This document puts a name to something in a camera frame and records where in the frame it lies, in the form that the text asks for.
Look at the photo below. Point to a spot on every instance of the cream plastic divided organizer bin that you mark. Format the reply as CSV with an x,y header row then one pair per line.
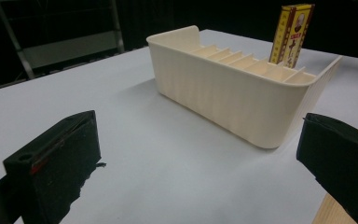
x,y
230,99

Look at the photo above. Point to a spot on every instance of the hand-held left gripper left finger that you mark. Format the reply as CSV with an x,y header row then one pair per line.
x,y
56,168

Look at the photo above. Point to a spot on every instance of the metal shelf stand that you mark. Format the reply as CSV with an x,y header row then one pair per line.
x,y
59,46

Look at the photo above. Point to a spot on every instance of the yellow red seasoning box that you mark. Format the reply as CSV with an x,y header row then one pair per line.
x,y
290,34

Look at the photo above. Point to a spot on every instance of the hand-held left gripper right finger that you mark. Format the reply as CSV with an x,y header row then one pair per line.
x,y
341,155

